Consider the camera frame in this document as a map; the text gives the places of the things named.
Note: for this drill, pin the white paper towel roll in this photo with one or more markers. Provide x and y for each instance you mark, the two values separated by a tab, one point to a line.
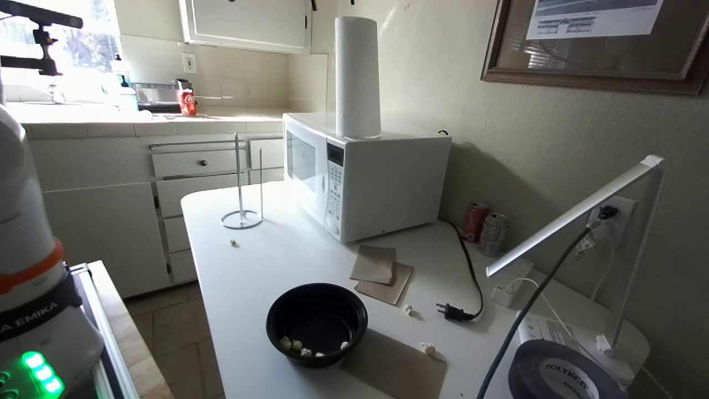
358	112

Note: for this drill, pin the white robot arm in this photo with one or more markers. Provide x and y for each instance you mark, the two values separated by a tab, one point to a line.
47	344

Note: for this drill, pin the white microwave oven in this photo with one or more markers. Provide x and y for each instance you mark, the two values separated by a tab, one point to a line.
363	190

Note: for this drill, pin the black tape roll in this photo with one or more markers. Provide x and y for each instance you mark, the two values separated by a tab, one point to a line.
553	372

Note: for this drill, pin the red soda can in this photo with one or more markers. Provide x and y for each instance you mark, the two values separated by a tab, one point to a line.
474	222

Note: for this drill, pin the black bowl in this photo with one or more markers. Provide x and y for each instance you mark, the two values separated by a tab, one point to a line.
315	324

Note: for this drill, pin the grey soda can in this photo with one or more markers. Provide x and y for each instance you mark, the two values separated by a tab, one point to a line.
493	234

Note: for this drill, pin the large brown paper sheet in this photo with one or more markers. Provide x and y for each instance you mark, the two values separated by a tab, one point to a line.
396	370

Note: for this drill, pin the red bottle on counter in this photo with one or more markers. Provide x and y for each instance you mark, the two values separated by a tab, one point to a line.
188	96

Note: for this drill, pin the white desk lamp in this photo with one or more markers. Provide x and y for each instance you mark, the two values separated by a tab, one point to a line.
622	346

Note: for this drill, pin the white kitchen cabinet drawers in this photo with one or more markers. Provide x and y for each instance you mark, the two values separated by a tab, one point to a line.
119	198

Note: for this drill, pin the framed building picture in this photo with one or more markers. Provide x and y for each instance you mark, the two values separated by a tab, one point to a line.
604	45

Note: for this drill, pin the wall power outlet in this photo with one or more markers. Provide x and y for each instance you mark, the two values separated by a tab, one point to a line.
610	221

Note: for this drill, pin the black camera on stand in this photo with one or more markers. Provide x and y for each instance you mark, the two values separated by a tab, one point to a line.
44	19

